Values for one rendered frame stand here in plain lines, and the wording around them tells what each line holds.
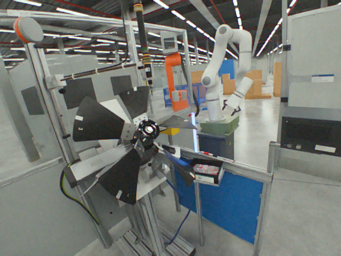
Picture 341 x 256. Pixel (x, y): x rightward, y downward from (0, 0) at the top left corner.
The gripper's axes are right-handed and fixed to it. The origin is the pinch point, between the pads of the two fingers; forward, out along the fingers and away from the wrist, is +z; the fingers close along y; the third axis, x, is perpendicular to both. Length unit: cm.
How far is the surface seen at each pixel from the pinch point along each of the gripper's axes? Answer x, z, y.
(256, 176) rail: -24, 24, 46
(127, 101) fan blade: -68, 25, -36
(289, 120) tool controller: -46, -12, 40
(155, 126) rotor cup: -68, 26, -9
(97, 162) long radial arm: -89, 52, -14
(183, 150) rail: -14.7, 46.3, -8.4
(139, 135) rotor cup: -76, 31, -9
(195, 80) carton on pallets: 638, -54, -426
